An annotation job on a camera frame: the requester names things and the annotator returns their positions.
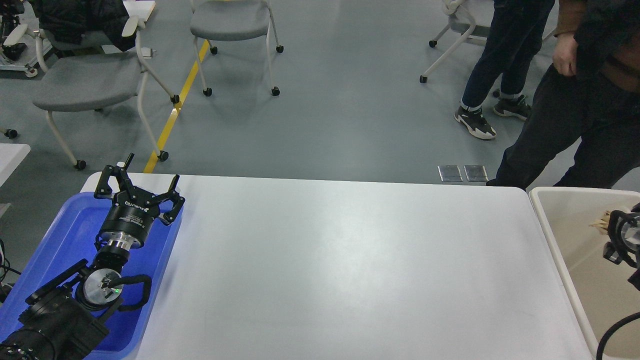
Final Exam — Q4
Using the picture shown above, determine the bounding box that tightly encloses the white side table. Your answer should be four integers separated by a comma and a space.
0, 143, 31, 186

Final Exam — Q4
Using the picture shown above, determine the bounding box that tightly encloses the grey chair right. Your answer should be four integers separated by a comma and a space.
419, 0, 494, 84

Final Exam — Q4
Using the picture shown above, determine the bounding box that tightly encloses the beige plastic bin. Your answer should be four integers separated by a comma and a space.
529, 187, 640, 355

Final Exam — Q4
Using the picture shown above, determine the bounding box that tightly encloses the grey chair middle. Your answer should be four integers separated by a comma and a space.
189, 0, 285, 97

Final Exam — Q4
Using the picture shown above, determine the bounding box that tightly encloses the person in dark clothes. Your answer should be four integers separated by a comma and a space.
487, 0, 640, 190

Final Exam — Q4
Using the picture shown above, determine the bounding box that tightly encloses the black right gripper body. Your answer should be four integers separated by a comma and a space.
603, 210, 640, 268

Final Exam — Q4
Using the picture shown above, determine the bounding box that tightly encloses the yellow floor tape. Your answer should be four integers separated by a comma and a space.
142, 40, 210, 174

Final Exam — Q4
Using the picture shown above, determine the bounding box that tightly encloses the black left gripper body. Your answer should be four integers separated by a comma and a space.
96, 187, 160, 249

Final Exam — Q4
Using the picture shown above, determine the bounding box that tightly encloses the bystander hand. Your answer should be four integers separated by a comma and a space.
552, 31, 578, 77

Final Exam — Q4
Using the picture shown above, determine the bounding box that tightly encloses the blue plastic tray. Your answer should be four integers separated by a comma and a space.
0, 192, 182, 360

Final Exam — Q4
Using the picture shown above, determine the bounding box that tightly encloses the grey chair left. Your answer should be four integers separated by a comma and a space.
4, 15, 169, 170

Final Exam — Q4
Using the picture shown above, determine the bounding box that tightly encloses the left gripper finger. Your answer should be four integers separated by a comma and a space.
150, 174, 186, 226
94, 153, 136, 201

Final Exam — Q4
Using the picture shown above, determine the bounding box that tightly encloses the black jacket on chair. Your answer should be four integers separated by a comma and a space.
30, 0, 137, 51

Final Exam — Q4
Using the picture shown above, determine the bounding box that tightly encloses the grey chair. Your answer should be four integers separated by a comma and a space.
419, 0, 494, 84
4, 15, 169, 170
189, 0, 285, 97

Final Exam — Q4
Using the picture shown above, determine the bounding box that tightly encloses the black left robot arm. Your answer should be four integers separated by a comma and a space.
1, 155, 186, 360

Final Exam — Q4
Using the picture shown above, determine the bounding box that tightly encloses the metal floor socket right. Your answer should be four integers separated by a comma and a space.
463, 164, 489, 183

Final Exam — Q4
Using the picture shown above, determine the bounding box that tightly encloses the brown paper ball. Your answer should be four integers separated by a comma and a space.
589, 210, 611, 236

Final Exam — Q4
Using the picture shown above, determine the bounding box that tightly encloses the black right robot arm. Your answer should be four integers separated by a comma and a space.
601, 203, 640, 290

